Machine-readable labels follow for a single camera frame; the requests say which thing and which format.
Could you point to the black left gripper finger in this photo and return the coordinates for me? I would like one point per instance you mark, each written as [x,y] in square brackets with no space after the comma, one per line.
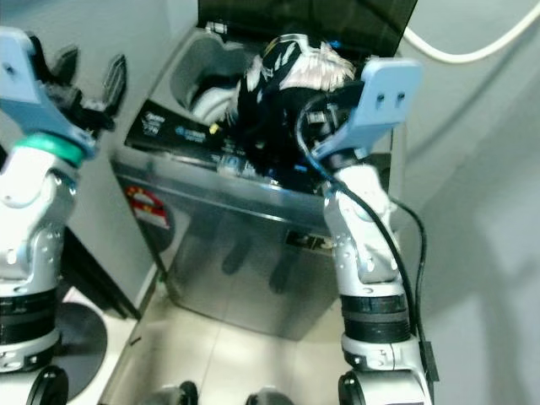
[116,84]
[66,63]

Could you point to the black and white garment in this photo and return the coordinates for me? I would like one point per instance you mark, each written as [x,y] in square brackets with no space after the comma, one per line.
[278,101]

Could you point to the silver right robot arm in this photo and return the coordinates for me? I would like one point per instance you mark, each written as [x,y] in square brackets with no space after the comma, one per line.
[371,245]

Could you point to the grey top-load washing machine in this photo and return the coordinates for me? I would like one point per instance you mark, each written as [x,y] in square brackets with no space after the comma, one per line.
[236,253]

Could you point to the black floor fan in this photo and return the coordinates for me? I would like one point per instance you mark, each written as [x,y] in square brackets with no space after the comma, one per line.
[80,350]

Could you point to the grey robot right leg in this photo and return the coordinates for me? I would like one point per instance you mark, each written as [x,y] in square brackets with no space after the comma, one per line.
[274,398]

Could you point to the grey robot leg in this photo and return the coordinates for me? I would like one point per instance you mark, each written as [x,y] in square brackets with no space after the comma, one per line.
[173,395]
[274,398]

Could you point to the grey robot left leg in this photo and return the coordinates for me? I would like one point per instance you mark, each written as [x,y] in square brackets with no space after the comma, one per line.
[173,395]

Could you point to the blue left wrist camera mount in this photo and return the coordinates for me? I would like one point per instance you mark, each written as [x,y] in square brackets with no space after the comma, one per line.
[25,84]

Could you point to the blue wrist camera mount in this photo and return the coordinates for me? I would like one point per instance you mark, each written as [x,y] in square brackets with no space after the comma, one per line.
[25,84]
[384,101]

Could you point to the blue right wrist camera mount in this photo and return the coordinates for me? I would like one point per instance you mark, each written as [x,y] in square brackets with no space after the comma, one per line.
[384,101]

